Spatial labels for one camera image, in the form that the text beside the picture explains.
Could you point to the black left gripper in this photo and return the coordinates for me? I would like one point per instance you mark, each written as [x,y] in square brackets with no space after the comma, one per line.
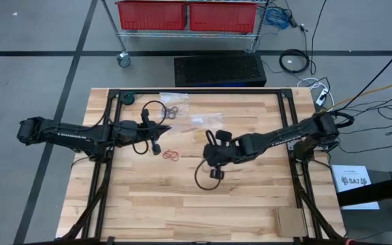
[146,132]

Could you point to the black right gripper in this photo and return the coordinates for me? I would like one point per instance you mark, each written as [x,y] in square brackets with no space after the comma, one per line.
[223,151]

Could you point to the black rubber band bunch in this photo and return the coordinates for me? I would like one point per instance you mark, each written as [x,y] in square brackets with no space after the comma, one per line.
[170,112]

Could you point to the clear plastic zip bag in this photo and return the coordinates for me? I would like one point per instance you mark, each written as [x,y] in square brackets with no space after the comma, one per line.
[174,98]
[209,120]

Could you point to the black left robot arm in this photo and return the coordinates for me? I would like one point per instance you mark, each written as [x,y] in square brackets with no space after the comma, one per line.
[73,134]

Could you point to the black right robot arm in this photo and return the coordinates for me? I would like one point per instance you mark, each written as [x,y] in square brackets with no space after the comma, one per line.
[284,136]

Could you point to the green tape roll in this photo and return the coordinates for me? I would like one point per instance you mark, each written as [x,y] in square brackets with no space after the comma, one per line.
[127,98]

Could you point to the black perforated computer case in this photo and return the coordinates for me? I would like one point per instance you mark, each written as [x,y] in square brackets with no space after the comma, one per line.
[220,69]

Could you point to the brown cardboard box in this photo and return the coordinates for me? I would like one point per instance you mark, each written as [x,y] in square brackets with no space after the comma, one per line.
[289,223]

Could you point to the white power strip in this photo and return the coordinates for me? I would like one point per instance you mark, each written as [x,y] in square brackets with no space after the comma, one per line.
[321,98]

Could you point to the red plastic bin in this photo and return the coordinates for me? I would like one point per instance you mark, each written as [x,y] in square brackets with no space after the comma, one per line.
[151,15]
[223,17]

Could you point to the white paper sign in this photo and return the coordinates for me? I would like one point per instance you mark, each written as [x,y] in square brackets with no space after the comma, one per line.
[354,187]

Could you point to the black beam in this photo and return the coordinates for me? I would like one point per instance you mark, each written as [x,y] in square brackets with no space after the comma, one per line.
[379,190]

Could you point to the grey side table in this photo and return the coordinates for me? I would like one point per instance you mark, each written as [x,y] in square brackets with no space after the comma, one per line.
[369,224]

